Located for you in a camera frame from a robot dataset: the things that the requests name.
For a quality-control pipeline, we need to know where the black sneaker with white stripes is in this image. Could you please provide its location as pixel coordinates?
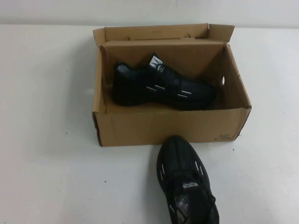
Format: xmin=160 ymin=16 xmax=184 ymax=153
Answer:
xmin=113 ymin=51 xmax=217 ymax=110
xmin=156 ymin=135 xmax=231 ymax=224

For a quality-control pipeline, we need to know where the brown cardboard shoe box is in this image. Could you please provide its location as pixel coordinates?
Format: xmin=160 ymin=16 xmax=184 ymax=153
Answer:
xmin=90 ymin=22 xmax=253 ymax=147

